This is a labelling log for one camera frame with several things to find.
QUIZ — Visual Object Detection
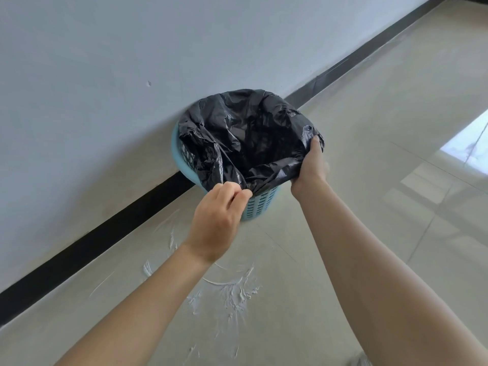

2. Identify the person's left hand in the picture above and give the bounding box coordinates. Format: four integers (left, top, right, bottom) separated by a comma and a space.
184, 181, 254, 263

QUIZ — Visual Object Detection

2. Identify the person's right hand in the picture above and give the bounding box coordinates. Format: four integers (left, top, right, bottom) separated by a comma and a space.
290, 134, 330, 199

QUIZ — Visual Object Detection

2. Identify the teal plastic waste basket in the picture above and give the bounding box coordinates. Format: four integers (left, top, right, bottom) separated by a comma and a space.
170, 121, 281, 222

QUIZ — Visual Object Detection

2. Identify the black trash bag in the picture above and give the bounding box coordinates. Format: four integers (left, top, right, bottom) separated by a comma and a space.
178, 88, 325, 199

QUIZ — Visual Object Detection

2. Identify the person's left forearm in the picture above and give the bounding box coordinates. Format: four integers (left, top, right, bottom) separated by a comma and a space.
57, 242, 214, 366

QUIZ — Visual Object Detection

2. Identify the person's right forearm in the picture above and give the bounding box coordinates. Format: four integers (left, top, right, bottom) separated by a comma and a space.
297, 180, 488, 366

